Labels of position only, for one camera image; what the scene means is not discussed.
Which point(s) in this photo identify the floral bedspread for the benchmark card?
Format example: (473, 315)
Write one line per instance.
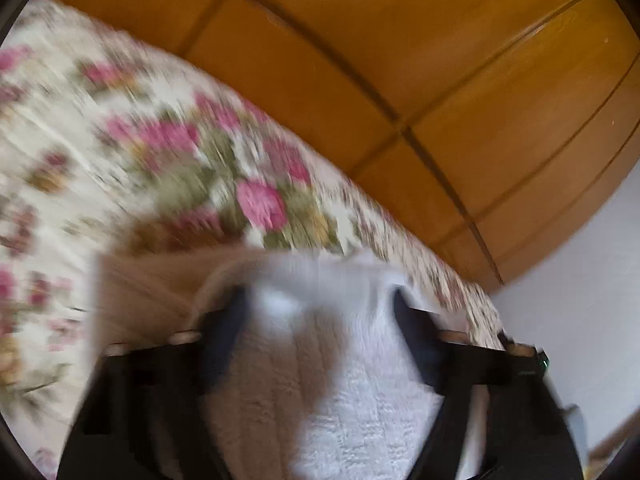
(150, 160)

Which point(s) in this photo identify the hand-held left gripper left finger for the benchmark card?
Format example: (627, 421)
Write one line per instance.
(225, 330)

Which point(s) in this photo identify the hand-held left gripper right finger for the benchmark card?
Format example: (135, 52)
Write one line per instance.
(415, 330)

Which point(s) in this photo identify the white knitted garment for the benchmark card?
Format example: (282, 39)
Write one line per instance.
(340, 360)

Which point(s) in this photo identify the wooden wardrobe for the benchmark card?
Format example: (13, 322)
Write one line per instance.
(425, 75)

